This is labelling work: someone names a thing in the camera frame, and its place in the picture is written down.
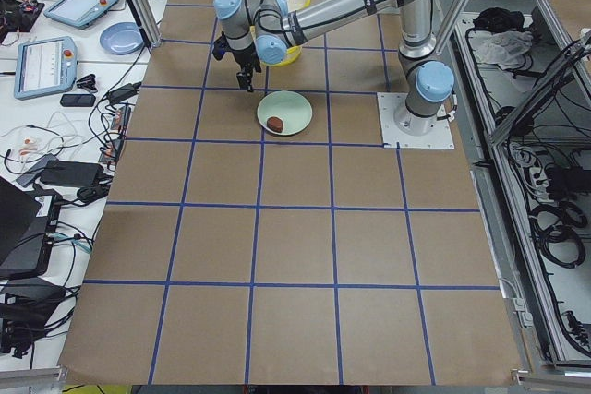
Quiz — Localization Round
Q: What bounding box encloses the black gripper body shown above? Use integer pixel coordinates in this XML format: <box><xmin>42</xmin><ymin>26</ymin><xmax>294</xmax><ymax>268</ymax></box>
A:
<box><xmin>233</xmin><ymin>49</ymin><xmax>261</xmax><ymax>76</ymax></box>

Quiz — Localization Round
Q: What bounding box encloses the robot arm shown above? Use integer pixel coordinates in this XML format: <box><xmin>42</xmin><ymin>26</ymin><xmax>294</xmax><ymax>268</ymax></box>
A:
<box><xmin>211</xmin><ymin>0</ymin><xmax>437</xmax><ymax>91</ymax></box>

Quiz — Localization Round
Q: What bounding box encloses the brown bun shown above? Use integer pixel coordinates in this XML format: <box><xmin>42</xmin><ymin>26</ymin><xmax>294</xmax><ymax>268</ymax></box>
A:
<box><xmin>266</xmin><ymin>116</ymin><xmax>283</xmax><ymax>133</ymax></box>

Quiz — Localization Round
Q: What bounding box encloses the pale green plate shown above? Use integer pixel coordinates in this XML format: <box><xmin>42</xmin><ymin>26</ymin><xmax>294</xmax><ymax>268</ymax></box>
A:
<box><xmin>257</xmin><ymin>90</ymin><xmax>313</xmax><ymax>137</ymax></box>

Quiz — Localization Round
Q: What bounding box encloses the black power adapter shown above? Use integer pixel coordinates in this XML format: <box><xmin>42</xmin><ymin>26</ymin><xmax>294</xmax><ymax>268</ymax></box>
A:
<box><xmin>105</xmin><ymin>82</ymin><xmax>141</xmax><ymax>105</ymax></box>

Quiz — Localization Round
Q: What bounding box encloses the blue plate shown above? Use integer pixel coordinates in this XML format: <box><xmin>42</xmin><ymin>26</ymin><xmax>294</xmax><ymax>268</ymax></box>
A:
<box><xmin>99</xmin><ymin>22</ymin><xmax>144</xmax><ymax>55</ymax></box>

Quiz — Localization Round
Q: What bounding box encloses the black webcam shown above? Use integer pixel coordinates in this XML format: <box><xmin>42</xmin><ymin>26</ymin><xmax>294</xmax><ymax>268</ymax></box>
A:
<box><xmin>76</xmin><ymin>74</ymin><xmax>98</xmax><ymax>94</ymax></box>

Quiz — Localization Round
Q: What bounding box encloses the teach pendant far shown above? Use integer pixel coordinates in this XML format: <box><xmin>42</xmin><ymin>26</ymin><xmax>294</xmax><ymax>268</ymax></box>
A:
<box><xmin>43</xmin><ymin>0</ymin><xmax>119</xmax><ymax>29</ymax></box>

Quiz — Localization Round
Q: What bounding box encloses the teach pendant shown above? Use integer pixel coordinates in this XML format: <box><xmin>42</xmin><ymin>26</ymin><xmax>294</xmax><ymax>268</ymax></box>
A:
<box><xmin>14</xmin><ymin>37</ymin><xmax>78</xmax><ymax>100</ymax></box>
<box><xmin>43</xmin><ymin>0</ymin><xmax>119</xmax><ymax>29</ymax></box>

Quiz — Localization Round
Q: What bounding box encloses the teach pendant near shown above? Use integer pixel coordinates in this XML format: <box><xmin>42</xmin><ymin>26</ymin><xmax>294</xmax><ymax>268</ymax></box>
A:
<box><xmin>14</xmin><ymin>37</ymin><xmax>78</xmax><ymax>100</ymax></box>

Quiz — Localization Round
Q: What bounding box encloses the white rag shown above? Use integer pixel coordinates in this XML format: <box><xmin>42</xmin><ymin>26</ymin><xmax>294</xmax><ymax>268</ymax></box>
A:
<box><xmin>475</xmin><ymin>30</ymin><xmax>534</xmax><ymax>70</ymax></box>

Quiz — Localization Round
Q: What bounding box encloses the black laptop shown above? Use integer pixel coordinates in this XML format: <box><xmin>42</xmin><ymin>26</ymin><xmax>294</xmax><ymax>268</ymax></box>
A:
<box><xmin>1</xmin><ymin>179</ymin><xmax>61</xmax><ymax>280</ymax></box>

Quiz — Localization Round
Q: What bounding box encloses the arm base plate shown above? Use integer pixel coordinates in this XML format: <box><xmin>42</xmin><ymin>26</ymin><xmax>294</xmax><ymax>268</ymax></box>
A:
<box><xmin>377</xmin><ymin>92</ymin><xmax>455</xmax><ymax>149</ymax></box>

